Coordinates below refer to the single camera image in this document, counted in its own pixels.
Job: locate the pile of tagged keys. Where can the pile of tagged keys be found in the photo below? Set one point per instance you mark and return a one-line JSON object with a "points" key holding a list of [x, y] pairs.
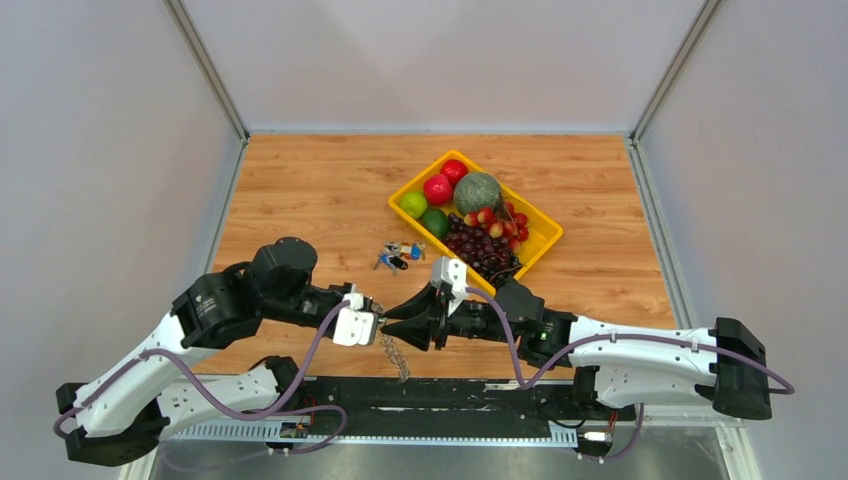
{"points": [[395, 256]]}

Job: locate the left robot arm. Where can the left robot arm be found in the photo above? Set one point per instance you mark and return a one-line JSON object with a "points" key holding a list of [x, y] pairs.
{"points": [[125, 413]]}

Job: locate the red apple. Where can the red apple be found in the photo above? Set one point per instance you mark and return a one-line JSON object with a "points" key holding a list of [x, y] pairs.
{"points": [[438, 190], [454, 170]]}

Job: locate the dark green lime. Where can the dark green lime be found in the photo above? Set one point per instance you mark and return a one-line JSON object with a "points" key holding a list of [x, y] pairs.
{"points": [[436, 222]]}

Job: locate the light green apple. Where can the light green apple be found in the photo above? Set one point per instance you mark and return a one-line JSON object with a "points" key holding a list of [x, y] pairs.
{"points": [[414, 204]]}

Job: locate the red apple near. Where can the red apple near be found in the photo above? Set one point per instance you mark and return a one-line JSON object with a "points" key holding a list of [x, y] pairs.
{"points": [[438, 190]]}

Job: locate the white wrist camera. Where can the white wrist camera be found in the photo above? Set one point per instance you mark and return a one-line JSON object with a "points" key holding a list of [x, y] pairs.
{"points": [[357, 322], [450, 273]]}

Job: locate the green netted melon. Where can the green netted melon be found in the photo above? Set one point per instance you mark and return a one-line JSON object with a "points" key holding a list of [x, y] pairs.
{"points": [[475, 191]]}

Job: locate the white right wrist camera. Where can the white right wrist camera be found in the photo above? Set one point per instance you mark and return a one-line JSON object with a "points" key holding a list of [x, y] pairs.
{"points": [[450, 273]]}

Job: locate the red apple far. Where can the red apple far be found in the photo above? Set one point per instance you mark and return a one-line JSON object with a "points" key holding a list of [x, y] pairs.
{"points": [[454, 170]]}

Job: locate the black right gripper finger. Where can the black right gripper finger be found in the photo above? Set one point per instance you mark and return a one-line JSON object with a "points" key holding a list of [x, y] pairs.
{"points": [[417, 305], [417, 333]]}

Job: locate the purple grape bunch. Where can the purple grape bunch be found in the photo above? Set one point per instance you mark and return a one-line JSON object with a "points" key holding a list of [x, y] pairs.
{"points": [[494, 265]]}

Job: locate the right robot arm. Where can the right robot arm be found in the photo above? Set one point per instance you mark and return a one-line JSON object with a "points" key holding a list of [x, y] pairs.
{"points": [[614, 365]]}

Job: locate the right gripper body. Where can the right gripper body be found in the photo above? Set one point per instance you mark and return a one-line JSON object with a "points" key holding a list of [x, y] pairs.
{"points": [[469, 319]]}

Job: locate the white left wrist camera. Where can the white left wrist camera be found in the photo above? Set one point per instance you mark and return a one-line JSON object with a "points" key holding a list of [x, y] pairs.
{"points": [[357, 322]]}

